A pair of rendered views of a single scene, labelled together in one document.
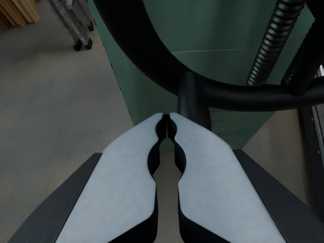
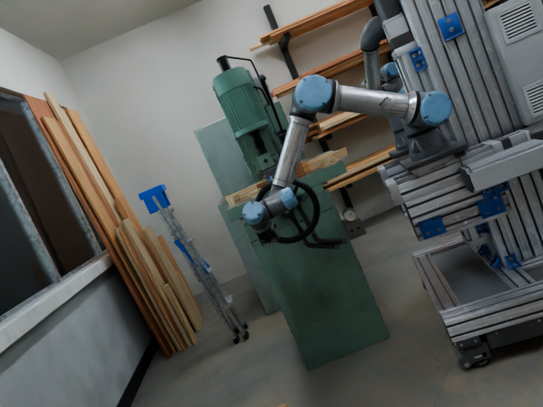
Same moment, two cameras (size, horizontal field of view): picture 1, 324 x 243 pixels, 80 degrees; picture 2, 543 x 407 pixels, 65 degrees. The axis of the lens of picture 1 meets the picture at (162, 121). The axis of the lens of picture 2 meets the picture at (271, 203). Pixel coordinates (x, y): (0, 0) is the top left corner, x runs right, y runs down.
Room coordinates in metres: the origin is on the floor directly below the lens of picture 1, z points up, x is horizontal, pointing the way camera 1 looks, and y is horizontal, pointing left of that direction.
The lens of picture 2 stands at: (-1.72, -0.01, 1.08)
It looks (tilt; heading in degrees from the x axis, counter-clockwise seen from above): 7 degrees down; 358
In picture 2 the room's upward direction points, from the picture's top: 24 degrees counter-clockwise
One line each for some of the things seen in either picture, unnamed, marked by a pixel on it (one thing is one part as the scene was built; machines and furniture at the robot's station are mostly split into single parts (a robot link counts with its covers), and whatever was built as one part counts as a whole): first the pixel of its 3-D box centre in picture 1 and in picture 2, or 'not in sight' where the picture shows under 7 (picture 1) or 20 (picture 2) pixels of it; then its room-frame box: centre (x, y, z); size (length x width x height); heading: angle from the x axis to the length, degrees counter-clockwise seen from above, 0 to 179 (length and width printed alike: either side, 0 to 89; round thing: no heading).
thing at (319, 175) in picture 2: not in sight; (285, 190); (0.34, -0.16, 0.87); 0.61 x 0.30 x 0.06; 86
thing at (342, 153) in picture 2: not in sight; (296, 173); (0.44, -0.25, 0.92); 0.55 x 0.02 x 0.04; 86
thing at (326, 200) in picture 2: not in sight; (287, 207); (0.57, -0.14, 0.76); 0.57 x 0.45 x 0.09; 176
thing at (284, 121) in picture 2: not in sight; (277, 117); (0.65, -0.30, 1.22); 0.09 x 0.08 x 0.15; 176
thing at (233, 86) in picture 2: not in sight; (240, 102); (0.45, -0.13, 1.35); 0.18 x 0.18 x 0.31
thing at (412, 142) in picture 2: not in sight; (425, 141); (-0.10, -0.70, 0.87); 0.15 x 0.15 x 0.10
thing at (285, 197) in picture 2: not in sight; (279, 202); (-0.19, -0.08, 0.89); 0.11 x 0.11 x 0.08; 88
